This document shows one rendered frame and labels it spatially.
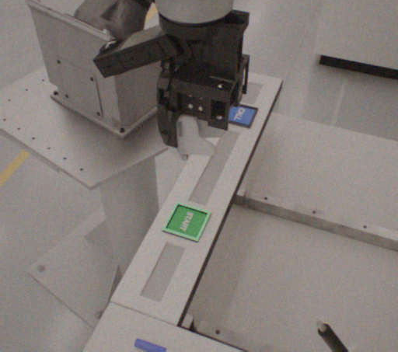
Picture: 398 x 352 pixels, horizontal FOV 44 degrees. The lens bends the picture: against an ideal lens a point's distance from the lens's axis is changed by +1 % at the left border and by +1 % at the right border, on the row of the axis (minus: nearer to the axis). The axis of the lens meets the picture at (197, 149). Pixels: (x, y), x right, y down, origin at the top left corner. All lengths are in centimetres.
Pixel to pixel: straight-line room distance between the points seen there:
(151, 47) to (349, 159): 64
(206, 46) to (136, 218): 92
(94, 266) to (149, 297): 118
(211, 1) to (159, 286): 39
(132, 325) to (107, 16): 60
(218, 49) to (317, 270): 50
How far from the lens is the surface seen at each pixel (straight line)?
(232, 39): 47
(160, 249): 70
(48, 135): 111
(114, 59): 54
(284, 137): 107
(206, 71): 51
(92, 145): 106
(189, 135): 56
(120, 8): 101
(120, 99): 101
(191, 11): 45
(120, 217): 136
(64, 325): 177
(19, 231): 203
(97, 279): 181
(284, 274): 86
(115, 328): 65
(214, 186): 78
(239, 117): 89
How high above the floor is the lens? 154
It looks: 44 degrees down
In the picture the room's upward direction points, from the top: straight up
